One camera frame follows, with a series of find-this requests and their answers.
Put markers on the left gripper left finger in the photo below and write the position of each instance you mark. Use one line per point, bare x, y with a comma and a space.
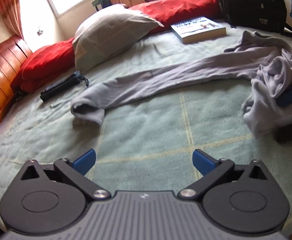
73, 173

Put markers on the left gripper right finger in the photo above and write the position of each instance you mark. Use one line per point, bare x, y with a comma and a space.
213, 173

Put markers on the grey sweatpants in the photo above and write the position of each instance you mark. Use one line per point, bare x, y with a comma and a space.
265, 61

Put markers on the black folded umbrella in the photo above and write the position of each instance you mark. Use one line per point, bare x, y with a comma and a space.
63, 85

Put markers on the black backpack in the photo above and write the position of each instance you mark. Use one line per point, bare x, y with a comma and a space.
266, 15

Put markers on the red duvet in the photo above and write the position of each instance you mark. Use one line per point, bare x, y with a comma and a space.
49, 62

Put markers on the white blue paperback book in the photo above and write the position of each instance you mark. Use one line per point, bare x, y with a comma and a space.
197, 29

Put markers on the orange wooden headboard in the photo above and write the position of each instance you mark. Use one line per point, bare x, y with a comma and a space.
13, 52

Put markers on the grey-green plaid pillow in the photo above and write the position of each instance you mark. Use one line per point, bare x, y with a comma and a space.
108, 33

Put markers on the orange curtain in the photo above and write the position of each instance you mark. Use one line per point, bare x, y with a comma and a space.
10, 12

